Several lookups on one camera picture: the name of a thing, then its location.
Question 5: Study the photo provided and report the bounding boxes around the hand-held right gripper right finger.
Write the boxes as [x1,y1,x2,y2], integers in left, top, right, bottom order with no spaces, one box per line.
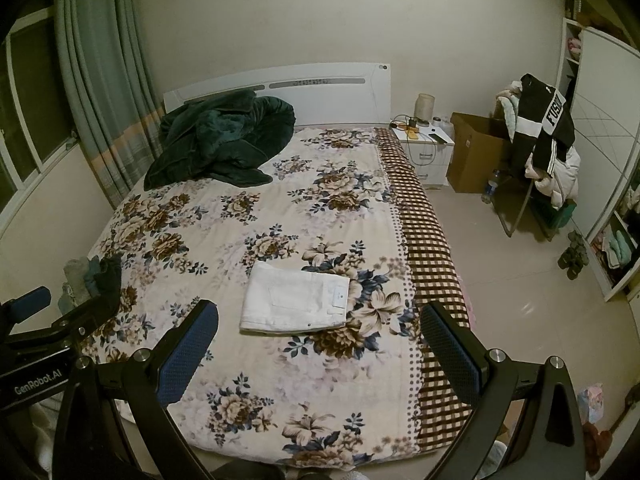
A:
[420,301,586,480]

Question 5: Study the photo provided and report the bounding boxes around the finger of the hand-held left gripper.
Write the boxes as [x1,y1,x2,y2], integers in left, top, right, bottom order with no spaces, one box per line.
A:
[0,294,121,357]
[0,286,52,331]

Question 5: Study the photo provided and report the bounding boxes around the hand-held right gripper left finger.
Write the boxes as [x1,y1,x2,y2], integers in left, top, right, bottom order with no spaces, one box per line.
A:
[52,300,221,480]

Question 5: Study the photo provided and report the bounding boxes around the white pants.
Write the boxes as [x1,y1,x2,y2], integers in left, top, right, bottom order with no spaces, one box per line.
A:
[239,261,351,335]

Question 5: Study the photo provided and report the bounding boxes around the grey folded garment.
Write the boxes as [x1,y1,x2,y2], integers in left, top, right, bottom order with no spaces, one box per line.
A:
[61,257,90,311]

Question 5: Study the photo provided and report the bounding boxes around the teal folded garment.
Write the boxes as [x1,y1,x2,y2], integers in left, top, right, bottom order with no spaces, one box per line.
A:
[84,257,102,297]

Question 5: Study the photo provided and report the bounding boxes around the dark folded garment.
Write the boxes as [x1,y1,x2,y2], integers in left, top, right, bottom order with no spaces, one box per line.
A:
[97,254,124,303]

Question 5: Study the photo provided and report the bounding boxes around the floral bed sheet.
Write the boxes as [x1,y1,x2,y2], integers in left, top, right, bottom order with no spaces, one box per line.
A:
[80,126,431,471]

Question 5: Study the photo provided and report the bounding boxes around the brown checked bed sheet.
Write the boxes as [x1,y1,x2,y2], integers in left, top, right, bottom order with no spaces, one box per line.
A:
[375,127,482,453]

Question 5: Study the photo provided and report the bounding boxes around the pastel printed bag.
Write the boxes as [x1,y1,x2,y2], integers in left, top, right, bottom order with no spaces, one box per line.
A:
[577,384,605,424]

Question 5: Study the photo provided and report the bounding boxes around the pair of dark slippers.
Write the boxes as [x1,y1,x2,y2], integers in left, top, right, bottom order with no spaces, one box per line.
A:
[557,231,590,279]

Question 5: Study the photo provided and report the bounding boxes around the chair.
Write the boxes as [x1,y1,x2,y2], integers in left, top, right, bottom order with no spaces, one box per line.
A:
[492,160,577,242]

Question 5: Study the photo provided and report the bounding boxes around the brown cloth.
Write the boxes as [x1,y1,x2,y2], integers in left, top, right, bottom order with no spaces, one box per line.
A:
[582,422,614,477]

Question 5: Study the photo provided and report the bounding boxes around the plastic bottle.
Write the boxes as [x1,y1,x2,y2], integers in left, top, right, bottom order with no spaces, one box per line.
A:
[481,169,501,205]

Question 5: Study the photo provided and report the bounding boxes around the window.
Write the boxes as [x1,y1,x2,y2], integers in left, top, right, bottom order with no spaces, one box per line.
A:
[0,10,82,213]

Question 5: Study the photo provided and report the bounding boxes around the green box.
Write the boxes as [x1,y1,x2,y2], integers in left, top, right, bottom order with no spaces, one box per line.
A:
[542,200,577,241]

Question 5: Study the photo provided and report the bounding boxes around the white nightstand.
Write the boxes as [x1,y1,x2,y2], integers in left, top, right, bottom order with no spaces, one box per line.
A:
[391,125,456,191]

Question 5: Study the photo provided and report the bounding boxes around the large cardboard box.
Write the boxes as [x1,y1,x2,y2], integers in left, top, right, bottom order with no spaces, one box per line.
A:
[446,112,514,195]

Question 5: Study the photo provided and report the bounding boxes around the white padded jacket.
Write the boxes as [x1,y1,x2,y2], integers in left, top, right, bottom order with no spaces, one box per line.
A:
[525,147,582,210]

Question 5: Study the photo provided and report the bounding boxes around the dark green blanket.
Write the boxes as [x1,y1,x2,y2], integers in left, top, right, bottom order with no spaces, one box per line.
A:
[144,88,296,191]

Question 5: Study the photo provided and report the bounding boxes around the green striped curtain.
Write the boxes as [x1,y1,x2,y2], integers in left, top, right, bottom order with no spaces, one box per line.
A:
[54,0,167,209]

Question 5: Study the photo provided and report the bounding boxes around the cream table lamp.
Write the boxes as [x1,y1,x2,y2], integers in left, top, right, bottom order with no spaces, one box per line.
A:
[416,93,435,128]

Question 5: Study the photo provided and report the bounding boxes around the pale clothes on chair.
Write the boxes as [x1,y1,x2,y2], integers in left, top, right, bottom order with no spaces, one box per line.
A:
[495,80,524,137]

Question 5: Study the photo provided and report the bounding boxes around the black white striped jacket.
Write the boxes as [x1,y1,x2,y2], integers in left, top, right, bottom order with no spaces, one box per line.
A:
[510,74,576,182]

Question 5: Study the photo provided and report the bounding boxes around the white wardrobe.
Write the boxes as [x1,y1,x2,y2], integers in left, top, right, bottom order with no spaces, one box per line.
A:
[555,0,640,303]

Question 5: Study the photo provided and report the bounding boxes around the white bed headboard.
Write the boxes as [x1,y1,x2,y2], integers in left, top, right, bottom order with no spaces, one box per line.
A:
[162,62,391,128]

